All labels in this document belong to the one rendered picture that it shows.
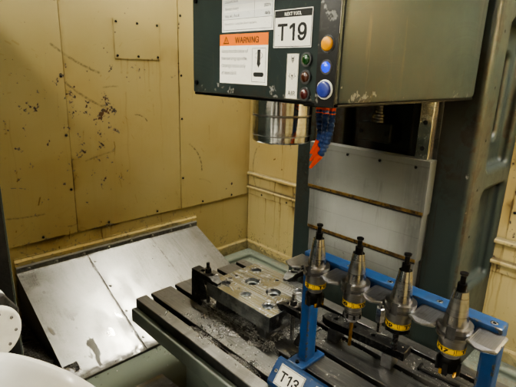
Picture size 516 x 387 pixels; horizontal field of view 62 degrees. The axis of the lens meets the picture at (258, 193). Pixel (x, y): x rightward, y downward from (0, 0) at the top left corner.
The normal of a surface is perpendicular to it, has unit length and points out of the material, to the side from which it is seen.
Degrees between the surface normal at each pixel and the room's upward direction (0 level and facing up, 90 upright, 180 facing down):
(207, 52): 90
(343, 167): 90
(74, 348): 24
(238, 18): 90
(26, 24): 90
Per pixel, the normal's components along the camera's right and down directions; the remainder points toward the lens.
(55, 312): 0.31, -0.79
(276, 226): -0.72, 0.17
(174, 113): 0.69, 0.22
